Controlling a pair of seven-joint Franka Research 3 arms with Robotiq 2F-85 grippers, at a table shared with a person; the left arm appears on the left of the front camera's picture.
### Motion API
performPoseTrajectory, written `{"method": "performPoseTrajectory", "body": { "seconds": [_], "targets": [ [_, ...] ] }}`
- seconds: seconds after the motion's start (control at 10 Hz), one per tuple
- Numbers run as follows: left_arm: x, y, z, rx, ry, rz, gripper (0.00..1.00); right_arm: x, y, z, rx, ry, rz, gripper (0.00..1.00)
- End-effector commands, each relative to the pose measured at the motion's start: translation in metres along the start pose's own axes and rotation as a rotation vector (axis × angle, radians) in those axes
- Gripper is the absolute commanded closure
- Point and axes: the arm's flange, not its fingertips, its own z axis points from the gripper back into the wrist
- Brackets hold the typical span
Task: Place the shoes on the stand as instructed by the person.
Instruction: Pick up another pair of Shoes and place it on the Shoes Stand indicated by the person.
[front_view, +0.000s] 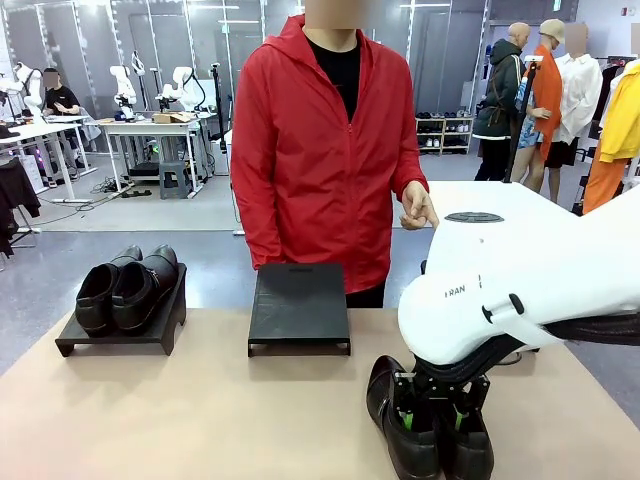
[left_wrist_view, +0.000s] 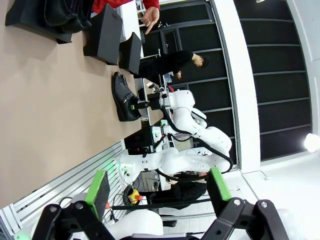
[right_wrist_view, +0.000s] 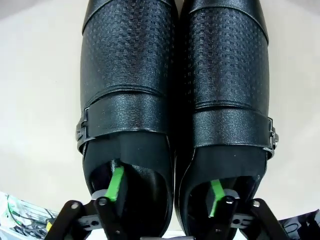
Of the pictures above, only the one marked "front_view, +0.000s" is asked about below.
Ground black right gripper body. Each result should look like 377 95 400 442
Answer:
412 367 492 403

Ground black leather dress shoe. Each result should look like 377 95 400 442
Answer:
433 394 496 480
365 354 444 480
110 243 180 336
74 244 145 338

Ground person's right forearm red sleeve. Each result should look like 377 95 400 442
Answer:
244 207 287 271

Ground person's left forearm red sleeve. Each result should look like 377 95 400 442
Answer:
383 139 431 200

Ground black shoe stand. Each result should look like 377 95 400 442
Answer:
247 263 351 358
54 263 189 358

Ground person in red jacket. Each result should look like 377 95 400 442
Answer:
229 0 431 310

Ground seated person in black shirt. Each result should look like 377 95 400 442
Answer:
40 67 82 169

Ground person's left hand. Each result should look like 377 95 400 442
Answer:
399 181 441 232

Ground white shoe rack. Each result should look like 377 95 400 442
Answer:
414 110 475 156

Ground white clothes rack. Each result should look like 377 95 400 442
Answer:
619 154 640 194

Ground mannequin in dark jacket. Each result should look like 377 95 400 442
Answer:
472 22 532 182

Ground mannequin with orange scarf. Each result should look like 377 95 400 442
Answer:
509 18 567 204

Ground mannequin in yellow and orange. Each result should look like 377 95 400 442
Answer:
582 59 640 216

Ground figure in white shirt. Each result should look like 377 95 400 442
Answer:
544 22 605 170

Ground grey step stool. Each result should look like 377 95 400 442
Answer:
159 162 194 201

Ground black tripod pole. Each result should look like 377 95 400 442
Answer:
210 62 232 147

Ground white desk with robot arms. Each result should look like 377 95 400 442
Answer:
83 116 220 195

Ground dark hanging clothes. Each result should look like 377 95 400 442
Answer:
0 157 43 257

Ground white desk with thin legs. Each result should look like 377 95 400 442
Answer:
0 121 99 202

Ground black corrugated cable conduit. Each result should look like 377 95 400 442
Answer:
413 309 640 385

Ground black tripod with white camera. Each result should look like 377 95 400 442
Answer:
502 54 545 184

